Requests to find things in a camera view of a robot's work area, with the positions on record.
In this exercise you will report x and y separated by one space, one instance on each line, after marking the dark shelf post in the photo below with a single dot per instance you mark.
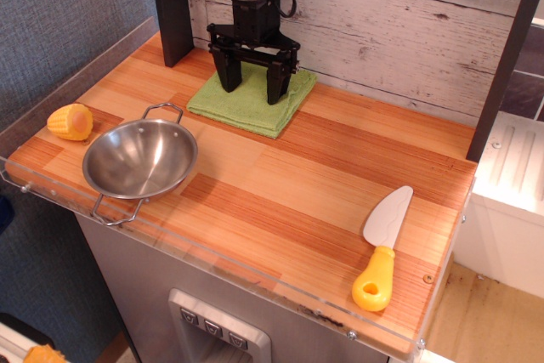
515 42
175 28

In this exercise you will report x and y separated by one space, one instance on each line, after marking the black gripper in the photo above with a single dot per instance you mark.
254 36

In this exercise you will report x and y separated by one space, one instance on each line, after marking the dark left shelf post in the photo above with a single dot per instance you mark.
175 28

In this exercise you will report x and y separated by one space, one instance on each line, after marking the green towel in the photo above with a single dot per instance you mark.
246 107

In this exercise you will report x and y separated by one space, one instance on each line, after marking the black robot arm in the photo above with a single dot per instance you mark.
255 37

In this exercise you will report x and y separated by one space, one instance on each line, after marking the stainless steel bowl with handles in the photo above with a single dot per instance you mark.
141 159

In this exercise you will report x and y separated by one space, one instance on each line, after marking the white toy sink unit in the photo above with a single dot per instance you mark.
501 235

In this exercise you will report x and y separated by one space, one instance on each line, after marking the toy knife yellow handle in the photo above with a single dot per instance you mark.
372 289

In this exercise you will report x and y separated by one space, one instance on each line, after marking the dark right shelf post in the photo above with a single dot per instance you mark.
515 42

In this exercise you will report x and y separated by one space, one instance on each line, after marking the grey toy fridge cabinet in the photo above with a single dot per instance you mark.
141 277

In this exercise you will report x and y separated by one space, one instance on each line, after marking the yellow object bottom left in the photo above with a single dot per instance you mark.
44 354

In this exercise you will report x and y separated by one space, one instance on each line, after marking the clear acrylic table edge guard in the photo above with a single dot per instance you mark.
207 331

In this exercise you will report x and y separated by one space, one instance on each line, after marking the yellow toy corn cob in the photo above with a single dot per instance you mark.
72 122

